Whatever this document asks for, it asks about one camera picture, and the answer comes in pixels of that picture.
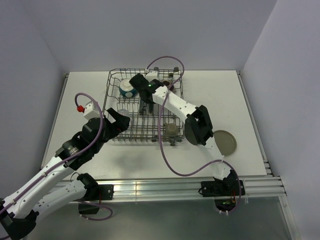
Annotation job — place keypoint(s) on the aluminium front rail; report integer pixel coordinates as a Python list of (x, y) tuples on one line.
[(180, 189)]

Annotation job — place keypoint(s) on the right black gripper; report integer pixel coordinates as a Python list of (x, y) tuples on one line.
[(149, 102)]

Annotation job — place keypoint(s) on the grey ceramic mug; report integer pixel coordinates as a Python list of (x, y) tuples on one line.
[(171, 129)]

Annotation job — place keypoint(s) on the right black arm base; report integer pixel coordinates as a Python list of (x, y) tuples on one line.
[(220, 189)]

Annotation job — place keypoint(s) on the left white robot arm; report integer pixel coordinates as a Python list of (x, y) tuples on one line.
[(20, 211)]

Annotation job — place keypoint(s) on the grey wire dish rack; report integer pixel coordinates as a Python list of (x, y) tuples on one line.
[(142, 128)]

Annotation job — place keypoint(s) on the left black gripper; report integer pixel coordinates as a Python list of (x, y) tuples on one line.
[(120, 124)]

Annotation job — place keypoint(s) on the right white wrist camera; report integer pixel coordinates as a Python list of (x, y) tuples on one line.
[(151, 74)]

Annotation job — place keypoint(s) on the beige ceramic saucer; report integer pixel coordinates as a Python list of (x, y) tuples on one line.
[(225, 142)]

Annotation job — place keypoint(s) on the clear drinking glass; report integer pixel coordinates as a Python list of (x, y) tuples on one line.
[(124, 112)]

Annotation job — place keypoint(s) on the teal glazed saucer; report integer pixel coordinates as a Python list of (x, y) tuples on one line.
[(151, 108)]

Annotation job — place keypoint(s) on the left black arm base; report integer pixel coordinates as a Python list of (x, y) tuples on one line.
[(102, 192)]

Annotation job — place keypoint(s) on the teal white-dotted bowl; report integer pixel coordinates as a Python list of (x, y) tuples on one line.
[(126, 89)]

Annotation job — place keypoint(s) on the dark patterned bowl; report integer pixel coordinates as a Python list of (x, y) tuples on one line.
[(168, 84)]

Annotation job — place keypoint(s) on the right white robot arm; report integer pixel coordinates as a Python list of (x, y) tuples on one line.
[(198, 130)]

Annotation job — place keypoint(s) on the light blue scalloped plate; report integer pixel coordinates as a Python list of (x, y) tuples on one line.
[(142, 106)]

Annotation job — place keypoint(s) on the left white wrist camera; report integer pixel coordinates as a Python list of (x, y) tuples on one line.
[(89, 111)]

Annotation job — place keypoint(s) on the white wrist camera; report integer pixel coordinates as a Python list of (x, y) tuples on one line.
[(89, 111), (151, 74)]

